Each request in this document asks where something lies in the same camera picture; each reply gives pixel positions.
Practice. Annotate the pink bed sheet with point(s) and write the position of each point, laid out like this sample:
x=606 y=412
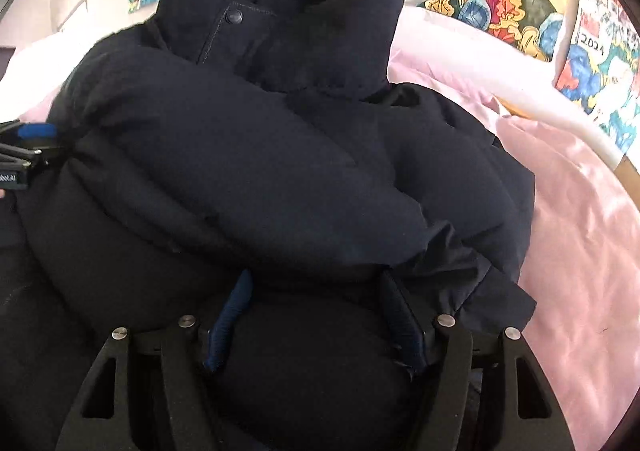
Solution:
x=575 y=256

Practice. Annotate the navy puffer jacket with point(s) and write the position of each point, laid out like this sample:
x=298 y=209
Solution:
x=250 y=156

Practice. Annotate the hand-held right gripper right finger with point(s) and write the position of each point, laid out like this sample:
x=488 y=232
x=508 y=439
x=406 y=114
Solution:
x=402 y=326

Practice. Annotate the blue globe wall drawing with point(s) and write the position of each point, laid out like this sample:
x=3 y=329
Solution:
x=600 y=66

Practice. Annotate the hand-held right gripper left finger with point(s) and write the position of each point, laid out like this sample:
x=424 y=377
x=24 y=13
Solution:
x=231 y=326

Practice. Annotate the wooden bed frame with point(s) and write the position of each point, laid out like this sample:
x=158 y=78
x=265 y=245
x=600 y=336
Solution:
x=627 y=178

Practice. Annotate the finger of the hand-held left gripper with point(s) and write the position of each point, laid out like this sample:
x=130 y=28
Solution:
x=35 y=153
x=37 y=131

